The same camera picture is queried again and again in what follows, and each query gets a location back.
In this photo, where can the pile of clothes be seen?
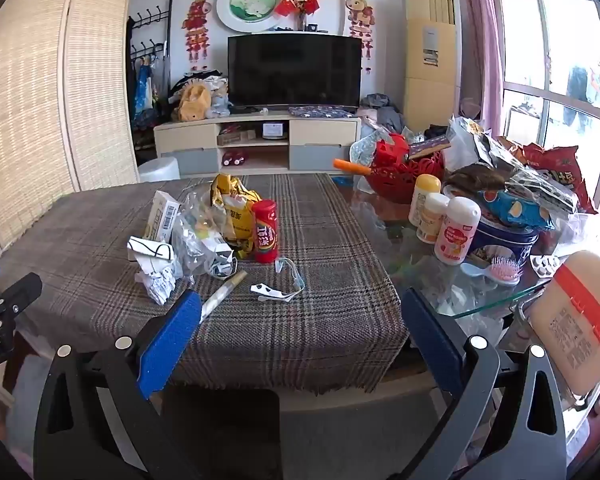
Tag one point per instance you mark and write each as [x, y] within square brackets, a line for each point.
[382, 112]

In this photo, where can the white round stool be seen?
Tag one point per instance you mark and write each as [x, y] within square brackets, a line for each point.
[159, 169]

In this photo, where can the silver blister pack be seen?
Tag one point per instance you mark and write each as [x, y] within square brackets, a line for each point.
[545, 265]

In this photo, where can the red toy car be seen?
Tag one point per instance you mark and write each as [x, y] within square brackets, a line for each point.
[233, 158]

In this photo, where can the cream television stand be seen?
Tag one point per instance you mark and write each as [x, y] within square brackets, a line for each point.
[190, 135]

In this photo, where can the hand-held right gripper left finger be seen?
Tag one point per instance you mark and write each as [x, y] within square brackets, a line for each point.
[170, 345]

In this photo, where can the cream paper carton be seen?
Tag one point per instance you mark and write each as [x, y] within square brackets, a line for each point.
[160, 215]

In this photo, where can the blue chips bag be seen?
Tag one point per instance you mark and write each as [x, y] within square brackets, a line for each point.
[517, 210]

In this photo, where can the small white bottle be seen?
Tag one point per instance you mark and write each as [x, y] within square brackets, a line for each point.
[430, 220]

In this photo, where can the white paper with black lines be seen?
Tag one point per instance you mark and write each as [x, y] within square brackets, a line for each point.
[147, 247]

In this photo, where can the blue round tin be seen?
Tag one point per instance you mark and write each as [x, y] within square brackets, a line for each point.
[500, 242]

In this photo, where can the pink hairbrush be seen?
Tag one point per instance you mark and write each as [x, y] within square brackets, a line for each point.
[505, 270]

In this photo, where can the yellow snack bag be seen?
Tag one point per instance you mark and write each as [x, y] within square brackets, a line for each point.
[230, 195]

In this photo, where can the yellow plush toy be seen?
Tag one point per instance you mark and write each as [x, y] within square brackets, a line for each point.
[192, 102]

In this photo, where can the red snack bag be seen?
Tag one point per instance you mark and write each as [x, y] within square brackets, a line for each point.
[560, 165]

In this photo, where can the black coat rack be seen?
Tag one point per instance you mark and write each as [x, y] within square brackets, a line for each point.
[150, 15]

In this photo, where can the blue patterned cloth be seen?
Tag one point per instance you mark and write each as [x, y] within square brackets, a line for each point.
[322, 111]

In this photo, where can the white stick tube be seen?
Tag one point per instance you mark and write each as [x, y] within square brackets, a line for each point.
[220, 295]

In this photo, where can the white bottle with pink label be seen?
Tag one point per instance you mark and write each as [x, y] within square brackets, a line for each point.
[455, 235]

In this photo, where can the round white wall plate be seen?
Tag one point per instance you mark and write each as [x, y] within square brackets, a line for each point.
[250, 5]

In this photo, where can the blue hanging garment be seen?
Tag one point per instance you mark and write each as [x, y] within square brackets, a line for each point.
[142, 92]

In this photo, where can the woven folding screen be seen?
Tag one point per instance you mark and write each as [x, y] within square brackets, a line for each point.
[55, 110]

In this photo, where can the brown furry item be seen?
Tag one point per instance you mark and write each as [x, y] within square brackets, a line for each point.
[477, 177]

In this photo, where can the grey cloth pile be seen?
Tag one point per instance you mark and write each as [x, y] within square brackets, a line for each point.
[220, 100]

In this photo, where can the red candy canister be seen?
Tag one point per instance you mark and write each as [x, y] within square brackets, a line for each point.
[265, 235]

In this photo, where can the cream standing air conditioner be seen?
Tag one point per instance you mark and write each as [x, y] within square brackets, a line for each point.
[430, 100]

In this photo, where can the clear plastic bag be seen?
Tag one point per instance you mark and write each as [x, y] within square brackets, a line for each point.
[195, 240]

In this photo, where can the red plastic basket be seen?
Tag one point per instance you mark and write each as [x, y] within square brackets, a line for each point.
[400, 175]

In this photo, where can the red hanging wall ornament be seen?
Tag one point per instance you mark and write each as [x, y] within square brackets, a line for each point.
[360, 15]
[196, 25]

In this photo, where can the crumpled white paper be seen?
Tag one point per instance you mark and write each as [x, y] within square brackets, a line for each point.
[155, 282]

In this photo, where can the plaid brown tablecloth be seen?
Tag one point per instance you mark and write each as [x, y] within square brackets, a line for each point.
[305, 270]

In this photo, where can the large window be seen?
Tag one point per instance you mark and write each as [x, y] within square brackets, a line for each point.
[555, 60]

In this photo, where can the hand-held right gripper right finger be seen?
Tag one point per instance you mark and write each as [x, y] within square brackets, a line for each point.
[430, 335]

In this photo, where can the small white device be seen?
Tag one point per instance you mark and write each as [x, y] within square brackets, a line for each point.
[272, 130]

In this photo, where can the red flowers in vase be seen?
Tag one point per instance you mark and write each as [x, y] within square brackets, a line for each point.
[300, 2]

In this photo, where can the white bottle with yellow cap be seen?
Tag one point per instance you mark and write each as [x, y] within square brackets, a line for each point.
[422, 200]

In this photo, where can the pink curtain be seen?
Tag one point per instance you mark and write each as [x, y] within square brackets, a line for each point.
[480, 35]

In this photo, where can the flat cardboard box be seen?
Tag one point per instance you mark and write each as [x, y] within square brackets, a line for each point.
[235, 137]

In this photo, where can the black television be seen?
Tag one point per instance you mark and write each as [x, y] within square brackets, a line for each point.
[295, 70]

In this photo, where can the black white patterned packet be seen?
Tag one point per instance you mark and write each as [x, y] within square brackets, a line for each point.
[545, 190]

